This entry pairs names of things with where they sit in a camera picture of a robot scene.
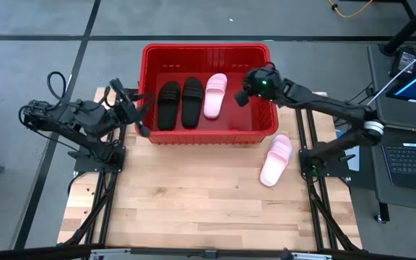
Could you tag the red plastic bin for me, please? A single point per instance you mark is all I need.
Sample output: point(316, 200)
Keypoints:
point(208, 135)

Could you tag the pink rubber slide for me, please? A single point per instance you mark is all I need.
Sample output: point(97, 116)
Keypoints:
point(276, 160)
point(215, 95)

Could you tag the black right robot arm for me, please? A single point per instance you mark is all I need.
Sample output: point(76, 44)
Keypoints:
point(330, 106)

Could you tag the black power adapter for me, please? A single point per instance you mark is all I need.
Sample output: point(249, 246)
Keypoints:
point(404, 59)

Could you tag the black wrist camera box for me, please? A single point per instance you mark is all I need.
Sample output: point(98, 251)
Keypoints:
point(117, 88)

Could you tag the black stand leg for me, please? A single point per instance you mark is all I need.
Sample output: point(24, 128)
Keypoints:
point(406, 30)

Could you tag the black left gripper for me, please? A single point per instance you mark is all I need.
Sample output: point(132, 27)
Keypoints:
point(129, 110)

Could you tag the black frame crossbar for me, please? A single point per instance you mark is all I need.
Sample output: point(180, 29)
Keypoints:
point(31, 252)

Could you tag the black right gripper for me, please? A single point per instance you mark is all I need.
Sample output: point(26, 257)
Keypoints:
point(262, 83)

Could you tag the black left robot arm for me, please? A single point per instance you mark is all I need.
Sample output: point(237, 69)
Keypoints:
point(85, 119)

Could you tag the black rubber slide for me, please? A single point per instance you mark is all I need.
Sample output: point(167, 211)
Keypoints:
point(168, 106)
point(192, 103)

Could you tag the laptop computer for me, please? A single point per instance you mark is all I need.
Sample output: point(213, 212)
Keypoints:
point(392, 119)

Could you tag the black laptop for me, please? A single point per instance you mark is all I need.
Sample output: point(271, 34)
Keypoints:
point(412, 164)

